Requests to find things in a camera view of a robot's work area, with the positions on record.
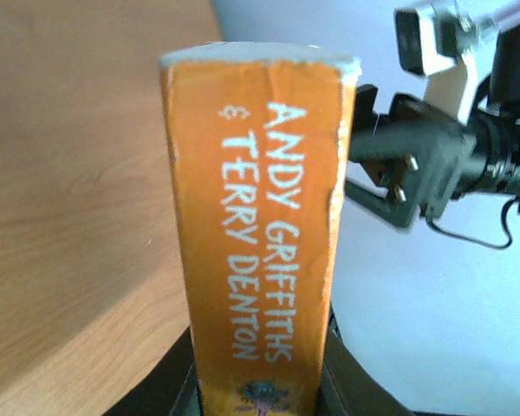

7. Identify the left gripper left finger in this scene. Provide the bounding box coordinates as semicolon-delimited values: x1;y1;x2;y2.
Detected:
104;328;199;416

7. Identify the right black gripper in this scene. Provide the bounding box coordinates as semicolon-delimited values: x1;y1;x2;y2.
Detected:
344;84;476;230

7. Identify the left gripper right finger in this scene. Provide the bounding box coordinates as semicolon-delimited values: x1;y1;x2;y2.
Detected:
318;328;413;416

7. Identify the orange Treehouse book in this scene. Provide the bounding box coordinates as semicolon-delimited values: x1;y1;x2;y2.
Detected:
159;42;361;415

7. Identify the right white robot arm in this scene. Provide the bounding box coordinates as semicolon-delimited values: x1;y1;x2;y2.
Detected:
345;15;520;229

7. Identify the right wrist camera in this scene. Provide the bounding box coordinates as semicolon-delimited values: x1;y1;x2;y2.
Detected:
393;1;498;125

